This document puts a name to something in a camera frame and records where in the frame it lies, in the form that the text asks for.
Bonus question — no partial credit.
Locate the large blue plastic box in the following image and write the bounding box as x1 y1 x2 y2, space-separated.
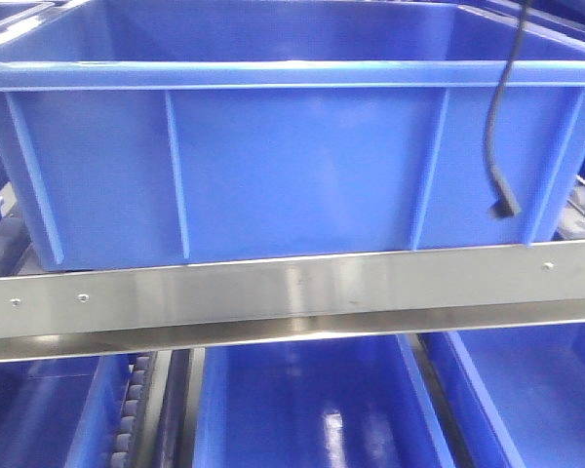
0 1 585 270

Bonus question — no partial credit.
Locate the blue bin lower centre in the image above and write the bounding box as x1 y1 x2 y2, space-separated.
192 335 453 467

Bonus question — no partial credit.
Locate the blue bin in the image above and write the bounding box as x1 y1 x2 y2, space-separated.
421 323 585 467
192 335 453 467
0 355 131 467

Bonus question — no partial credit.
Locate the grey roller track lower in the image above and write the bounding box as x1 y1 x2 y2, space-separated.
108 351 171 467

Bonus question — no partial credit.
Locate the blue bin lower right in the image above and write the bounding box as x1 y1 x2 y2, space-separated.
421 323 585 467

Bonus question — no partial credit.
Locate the blue bin lower left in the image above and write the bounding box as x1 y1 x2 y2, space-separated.
0 355 131 467

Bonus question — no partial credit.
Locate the dangling black cable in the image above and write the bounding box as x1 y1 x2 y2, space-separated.
483 0 535 220

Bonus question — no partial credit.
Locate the steel shelf rail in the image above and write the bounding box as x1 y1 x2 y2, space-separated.
0 240 585 362

